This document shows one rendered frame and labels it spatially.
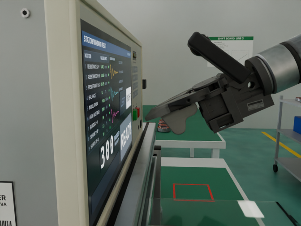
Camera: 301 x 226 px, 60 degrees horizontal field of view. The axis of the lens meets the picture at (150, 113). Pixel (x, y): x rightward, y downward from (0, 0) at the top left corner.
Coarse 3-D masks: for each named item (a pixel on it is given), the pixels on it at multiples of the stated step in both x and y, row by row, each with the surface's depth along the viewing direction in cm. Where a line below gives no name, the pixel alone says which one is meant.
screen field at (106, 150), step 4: (112, 136) 29; (108, 140) 27; (112, 140) 29; (104, 144) 25; (108, 144) 27; (112, 144) 29; (100, 148) 24; (104, 148) 25; (108, 148) 27; (112, 148) 29; (100, 152) 24; (104, 152) 25; (108, 152) 27; (112, 152) 29; (100, 156) 24; (104, 156) 25; (108, 156) 27; (100, 160) 24; (104, 160) 25; (108, 160) 27; (100, 164) 24; (104, 164) 25; (100, 168) 24; (100, 172) 24
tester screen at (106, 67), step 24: (96, 48) 22; (120, 48) 33; (96, 72) 22; (120, 72) 33; (96, 96) 22; (96, 120) 22; (120, 120) 34; (96, 144) 22; (96, 168) 22; (96, 216) 23
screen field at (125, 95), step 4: (128, 88) 40; (120, 92) 33; (124, 92) 36; (128, 92) 40; (120, 96) 34; (124, 96) 36; (128, 96) 40; (120, 100) 34; (124, 100) 36; (128, 100) 40; (120, 104) 34; (124, 104) 36; (128, 104) 40; (120, 108) 34; (124, 108) 36; (120, 112) 34
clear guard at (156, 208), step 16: (144, 208) 38; (160, 208) 38; (176, 208) 38; (192, 208) 38; (208, 208) 38; (224, 208) 38; (240, 208) 38; (256, 208) 38; (272, 208) 38; (144, 224) 34; (160, 224) 34; (176, 224) 34; (192, 224) 34; (208, 224) 34; (224, 224) 34; (240, 224) 34; (256, 224) 34; (272, 224) 34; (288, 224) 34
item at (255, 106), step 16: (256, 64) 42; (208, 80) 45; (224, 80) 42; (256, 80) 43; (208, 96) 42; (224, 96) 42; (240, 96) 44; (256, 96) 43; (208, 112) 44; (224, 112) 44; (240, 112) 44; (256, 112) 44; (224, 128) 43
